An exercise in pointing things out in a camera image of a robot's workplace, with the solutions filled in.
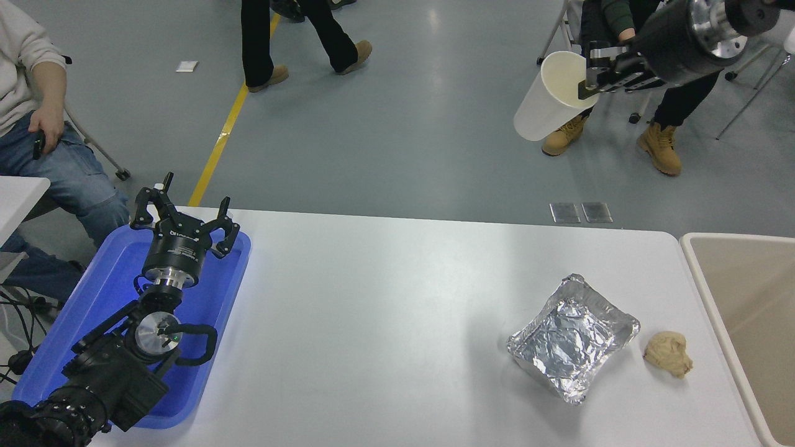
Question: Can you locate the blue plastic tray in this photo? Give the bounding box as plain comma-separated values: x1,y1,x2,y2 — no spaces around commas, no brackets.
11,223,252,430

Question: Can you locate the silver foil tray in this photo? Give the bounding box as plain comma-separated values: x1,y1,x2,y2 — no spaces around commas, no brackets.
505,274,641,405

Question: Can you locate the grey wheeled chair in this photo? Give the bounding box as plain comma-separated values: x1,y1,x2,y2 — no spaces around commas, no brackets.
537,0,643,124

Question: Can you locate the large pale bin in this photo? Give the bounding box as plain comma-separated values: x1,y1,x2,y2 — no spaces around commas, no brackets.
680,233,795,447

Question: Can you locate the small white table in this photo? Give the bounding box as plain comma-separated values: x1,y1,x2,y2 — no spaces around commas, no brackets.
0,176,51,286

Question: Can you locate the person's hand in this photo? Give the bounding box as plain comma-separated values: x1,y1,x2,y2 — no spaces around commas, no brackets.
29,106,65,155

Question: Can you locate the black floor cable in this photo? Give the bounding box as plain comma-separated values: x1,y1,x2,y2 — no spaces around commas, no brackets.
0,282,57,351

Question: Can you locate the white-legged chair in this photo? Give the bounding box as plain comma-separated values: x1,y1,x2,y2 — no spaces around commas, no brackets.
62,102,131,181

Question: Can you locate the white paper cup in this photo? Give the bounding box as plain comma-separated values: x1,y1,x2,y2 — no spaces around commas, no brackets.
513,51,600,142

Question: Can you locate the crumpled tan paper ball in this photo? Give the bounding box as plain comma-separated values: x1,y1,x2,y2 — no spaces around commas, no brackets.
643,330,694,378

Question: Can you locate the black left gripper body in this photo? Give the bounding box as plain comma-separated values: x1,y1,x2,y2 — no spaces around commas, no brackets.
142,217,211,279

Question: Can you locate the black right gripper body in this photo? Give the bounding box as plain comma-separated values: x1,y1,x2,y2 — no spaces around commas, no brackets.
632,2,722,85

